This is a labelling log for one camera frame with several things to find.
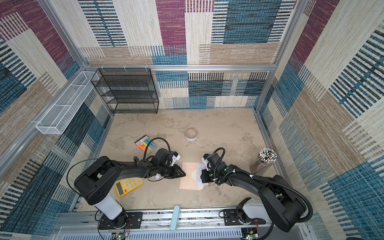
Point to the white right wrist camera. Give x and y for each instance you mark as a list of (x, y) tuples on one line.
[(206, 162)]

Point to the black mesh shelf rack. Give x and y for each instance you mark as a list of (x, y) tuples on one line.
[(127, 91)]

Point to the pink envelope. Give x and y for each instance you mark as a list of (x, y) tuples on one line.
[(189, 182)]

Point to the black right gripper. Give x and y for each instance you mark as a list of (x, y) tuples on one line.
[(204, 176)]

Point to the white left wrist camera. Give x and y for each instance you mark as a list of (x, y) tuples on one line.
[(174, 157)]

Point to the white wire basket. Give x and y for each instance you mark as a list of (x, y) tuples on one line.
[(59, 116)]

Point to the pencil holder with pencils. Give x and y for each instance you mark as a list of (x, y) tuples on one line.
[(266, 158)]

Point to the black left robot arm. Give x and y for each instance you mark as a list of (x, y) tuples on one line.
[(95, 183)]

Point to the white letter paper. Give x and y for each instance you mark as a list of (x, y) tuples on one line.
[(199, 171)]

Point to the colourful marker pack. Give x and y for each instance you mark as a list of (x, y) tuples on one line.
[(144, 142)]

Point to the yellow calculator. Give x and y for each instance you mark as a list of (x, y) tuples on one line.
[(125, 186)]

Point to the white tape roll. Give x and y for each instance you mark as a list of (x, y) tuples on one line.
[(191, 134)]

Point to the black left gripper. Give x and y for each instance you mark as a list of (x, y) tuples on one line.
[(175, 172)]

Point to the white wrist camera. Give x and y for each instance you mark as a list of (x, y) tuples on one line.
[(206, 162), (174, 157)]

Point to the light blue handle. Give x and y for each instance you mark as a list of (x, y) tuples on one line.
[(175, 218)]

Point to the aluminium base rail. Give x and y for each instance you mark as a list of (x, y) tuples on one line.
[(220, 223)]

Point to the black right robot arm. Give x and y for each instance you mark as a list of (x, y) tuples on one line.
[(284, 205)]

